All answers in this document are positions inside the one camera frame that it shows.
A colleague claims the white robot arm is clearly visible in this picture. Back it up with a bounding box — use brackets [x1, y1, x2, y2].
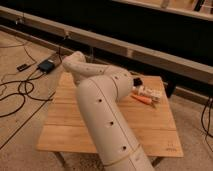
[62, 51, 155, 171]

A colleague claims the orange carrot toy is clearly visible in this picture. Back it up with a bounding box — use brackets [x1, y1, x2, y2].
[131, 94, 155, 107]

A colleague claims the wooden table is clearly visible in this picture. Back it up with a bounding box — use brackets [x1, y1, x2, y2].
[37, 73, 183, 157]

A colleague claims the black power adapter box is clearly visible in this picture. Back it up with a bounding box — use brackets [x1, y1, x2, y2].
[38, 60, 55, 73]

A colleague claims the small black device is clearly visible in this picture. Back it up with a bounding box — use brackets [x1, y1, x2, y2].
[17, 64, 30, 72]

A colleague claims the black floor cable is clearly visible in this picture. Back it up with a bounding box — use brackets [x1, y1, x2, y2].
[0, 39, 68, 119]

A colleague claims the black cable at right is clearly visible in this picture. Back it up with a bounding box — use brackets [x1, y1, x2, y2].
[200, 96, 213, 139]

